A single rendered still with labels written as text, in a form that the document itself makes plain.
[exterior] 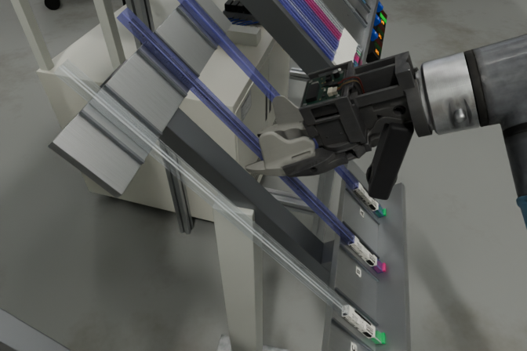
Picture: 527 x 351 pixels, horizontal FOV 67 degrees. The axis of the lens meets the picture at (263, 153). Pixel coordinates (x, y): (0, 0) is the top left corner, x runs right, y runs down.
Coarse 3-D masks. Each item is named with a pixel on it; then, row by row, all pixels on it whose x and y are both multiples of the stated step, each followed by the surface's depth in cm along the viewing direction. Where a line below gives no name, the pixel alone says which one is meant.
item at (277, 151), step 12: (264, 132) 44; (264, 144) 45; (276, 144) 45; (288, 144) 45; (300, 144) 44; (312, 144) 44; (264, 156) 46; (276, 156) 46; (288, 156) 46; (300, 156) 45; (312, 156) 44; (252, 168) 48; (264, 168) 47; (276, 168) 46
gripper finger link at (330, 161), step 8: (320, 152) 44; (328, 152) 44; (344, 152) 43; (304, 160) 45; (312, 160) 44; (320, 160) 43; (328, 160) 43; (336, 160) 43; (344, 160) 43; (288, 168) 45; (296, 168) 45; (304, 168) 44; (312, 168) 44; (320, 168) 44; (328, 168) 44; (288, 176) 46; (296, 176) 45
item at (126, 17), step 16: (128, 16) 42; (144, 32) 43; (160, 48) 44; (176, 64) 44; (192, 80) 45; (208, 96) 46; (224, 112) 48; (240, 128) 49; (256, 144) 50; (304, 192) 54; (320, 208) 55; (336, 224) 57; (352, 240) 58
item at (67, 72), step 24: (72, 72) 34; (96, 96) 35; (120, 120) 36; (144, 144) 38; (168, 168) 39; (192, 168) 40; (216, 192) 41; (240, 216) 43; (264, 240) 44; (288, 264) 46; (312, 288) 48
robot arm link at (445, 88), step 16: (432, 64) 38; (448, 64) 37; (464, 64) 36; (432, 80) 37; (448, 80) 37; (464, 80) 36; (432, 96) 37; (448, 96) 37; (464, 96) 36; (432, 112) 38; (448, 112) 37; (464, 112) 37; (432, 128) 40; (448, 128) 39; (464, 128) 39
